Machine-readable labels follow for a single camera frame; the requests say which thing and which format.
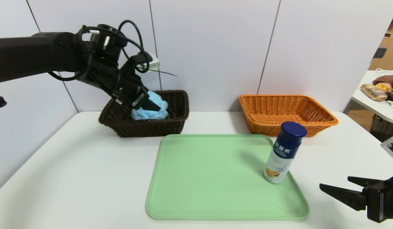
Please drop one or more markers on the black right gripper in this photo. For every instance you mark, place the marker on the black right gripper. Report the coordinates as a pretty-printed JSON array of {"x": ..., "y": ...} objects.
[{"x": 378, "y": 199}]

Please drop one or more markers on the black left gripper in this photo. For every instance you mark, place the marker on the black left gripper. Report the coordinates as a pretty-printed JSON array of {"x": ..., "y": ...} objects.
[{"x": 138, "y": 99}]

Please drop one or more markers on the light blue bath loofah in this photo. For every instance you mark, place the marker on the light blue bath loofah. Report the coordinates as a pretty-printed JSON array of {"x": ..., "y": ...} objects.
[{"x": 152, "y": 114}]

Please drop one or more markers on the white yogurt bottle blue cap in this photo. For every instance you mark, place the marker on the white yogurt bottle blue cap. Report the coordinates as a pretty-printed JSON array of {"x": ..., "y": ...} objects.
[{"x": 280, "y": 159}]

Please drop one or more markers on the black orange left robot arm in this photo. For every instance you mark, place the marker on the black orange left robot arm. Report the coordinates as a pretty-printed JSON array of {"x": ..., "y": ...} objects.
[{"x": 31, "y": 54}]

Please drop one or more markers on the dark brown wicker basket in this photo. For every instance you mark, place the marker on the dark brown wicker basket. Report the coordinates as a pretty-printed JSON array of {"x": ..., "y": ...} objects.
[{"x": 145, "y": 127}]

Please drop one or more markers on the dark basket under background table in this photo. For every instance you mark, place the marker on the dark basket under background table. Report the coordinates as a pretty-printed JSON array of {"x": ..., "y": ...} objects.
[{"x": 382, "y": 125}]

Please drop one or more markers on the yellow food item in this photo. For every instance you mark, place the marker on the yellow food item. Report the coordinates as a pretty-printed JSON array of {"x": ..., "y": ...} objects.
[{"x": 382, "y": 86}]

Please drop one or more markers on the orange wicker basket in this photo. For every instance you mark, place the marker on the orange wicker basket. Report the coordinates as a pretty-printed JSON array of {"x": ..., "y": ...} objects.
[{"x": 266, "y": 125}]

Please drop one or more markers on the dark brown food item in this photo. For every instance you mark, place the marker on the dark brown food item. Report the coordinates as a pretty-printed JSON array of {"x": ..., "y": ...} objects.
[{"x": 383, "y": 79}]

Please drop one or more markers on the striped brown bread loaf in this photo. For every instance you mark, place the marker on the striped brown bread loaf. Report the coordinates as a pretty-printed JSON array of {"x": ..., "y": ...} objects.
[{"x": 372, "y": 92}]

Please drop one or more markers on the light green plastic tray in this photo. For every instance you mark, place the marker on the light green plastic tray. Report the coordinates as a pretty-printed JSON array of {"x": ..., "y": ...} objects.
[{"x": 215, "y": 181}]

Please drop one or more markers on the wooden shelf unit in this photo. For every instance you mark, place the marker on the wooden shelf unit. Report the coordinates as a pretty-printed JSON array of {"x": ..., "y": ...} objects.
[{"x": 390, "y": 54}]

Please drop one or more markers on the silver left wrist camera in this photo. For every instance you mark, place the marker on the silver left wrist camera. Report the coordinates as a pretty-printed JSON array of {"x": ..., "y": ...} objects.
[{"x": 152, "y": 63}]

